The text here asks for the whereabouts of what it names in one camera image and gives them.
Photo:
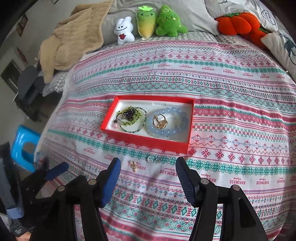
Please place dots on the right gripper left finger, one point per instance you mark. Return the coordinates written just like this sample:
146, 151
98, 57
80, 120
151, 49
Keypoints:
106, 182

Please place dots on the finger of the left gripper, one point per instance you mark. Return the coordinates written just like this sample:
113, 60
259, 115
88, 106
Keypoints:
56, 171

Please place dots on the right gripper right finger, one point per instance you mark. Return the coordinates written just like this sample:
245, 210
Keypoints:
190, 181

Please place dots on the small gold brooch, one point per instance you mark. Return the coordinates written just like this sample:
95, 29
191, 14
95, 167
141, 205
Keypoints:
133, 166

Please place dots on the red jewelry box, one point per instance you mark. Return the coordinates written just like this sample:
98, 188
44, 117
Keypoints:
174, 137

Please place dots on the gold ring pendant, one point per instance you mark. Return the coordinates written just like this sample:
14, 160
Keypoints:
159, 121

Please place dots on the black flower hair clip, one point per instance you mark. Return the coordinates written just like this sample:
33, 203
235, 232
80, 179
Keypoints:
129, 114

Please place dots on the person's left hand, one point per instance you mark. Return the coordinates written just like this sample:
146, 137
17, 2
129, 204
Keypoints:
24, 237

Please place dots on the blue plastic stool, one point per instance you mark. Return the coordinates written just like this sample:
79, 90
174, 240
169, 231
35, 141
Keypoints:
24, 159

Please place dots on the patterned bedspread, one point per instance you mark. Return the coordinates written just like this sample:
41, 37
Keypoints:
231, 103

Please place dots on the dark office chair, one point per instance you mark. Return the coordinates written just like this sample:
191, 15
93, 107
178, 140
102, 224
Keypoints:
30, 86

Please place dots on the beige quilted blanket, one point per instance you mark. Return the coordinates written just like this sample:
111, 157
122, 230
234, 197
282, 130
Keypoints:
73, 37

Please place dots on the white ghost plush toy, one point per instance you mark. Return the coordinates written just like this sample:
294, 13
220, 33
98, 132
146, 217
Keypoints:
123, 30

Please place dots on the yellow green carrot plush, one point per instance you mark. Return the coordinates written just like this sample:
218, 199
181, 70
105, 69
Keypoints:
146, 21

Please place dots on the white deer pillow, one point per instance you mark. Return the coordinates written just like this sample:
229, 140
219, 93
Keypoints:
282, 46

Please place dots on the green tree plush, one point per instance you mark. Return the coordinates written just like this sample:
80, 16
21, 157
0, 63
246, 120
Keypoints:
169, 23

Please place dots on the orange pumpkin plush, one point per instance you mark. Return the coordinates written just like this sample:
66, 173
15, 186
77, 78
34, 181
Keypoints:
246, 25

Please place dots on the grey pillow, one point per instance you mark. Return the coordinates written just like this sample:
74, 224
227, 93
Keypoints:
193, 15

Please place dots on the white patterned pillow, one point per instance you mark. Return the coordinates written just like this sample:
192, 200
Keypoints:
218, 8

